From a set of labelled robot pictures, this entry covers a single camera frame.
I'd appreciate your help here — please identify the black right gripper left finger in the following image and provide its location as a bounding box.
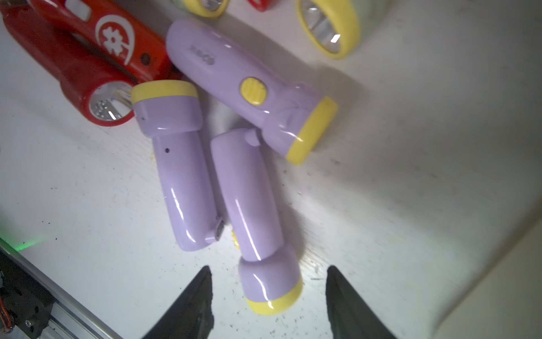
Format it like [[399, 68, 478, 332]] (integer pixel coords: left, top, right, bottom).
[[143, 266, 215, 339]]

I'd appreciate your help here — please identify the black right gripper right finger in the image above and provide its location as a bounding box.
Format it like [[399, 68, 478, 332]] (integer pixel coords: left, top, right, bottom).
[[325, 266, 396, 339]]

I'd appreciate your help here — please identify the purple flashlight with yellow button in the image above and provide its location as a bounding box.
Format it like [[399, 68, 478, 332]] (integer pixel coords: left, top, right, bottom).
[[166, 18, 339, 165]]

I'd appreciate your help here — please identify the cream plastic storage tray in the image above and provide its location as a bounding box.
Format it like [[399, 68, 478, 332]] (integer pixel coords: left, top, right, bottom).
[[434, 220, 541, 338]]

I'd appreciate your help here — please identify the large purple flashlight yellow rim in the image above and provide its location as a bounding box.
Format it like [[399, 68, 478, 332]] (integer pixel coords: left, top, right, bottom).
[[131, 80, 223, 251]]

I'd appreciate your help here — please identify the large red flashlight white logo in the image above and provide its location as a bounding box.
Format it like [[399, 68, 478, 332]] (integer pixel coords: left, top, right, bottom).
[[30, 0, 183, 82]]

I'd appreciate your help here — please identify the large pale green flashlight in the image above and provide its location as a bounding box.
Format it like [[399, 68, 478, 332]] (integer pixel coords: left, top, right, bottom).
[[295, 0, 392, 59]]

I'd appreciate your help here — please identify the medium green flashlight yellow rim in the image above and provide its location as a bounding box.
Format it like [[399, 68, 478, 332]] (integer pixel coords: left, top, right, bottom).
[[172, 0, 230, 18]]

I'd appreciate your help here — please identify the small red flashlight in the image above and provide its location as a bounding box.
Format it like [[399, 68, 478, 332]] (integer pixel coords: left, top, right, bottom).
[[248, 0, 275, 12]]

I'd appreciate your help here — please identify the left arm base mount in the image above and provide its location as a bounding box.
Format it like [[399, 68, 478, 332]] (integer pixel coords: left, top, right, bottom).
[[1, 254, 55, 338]]

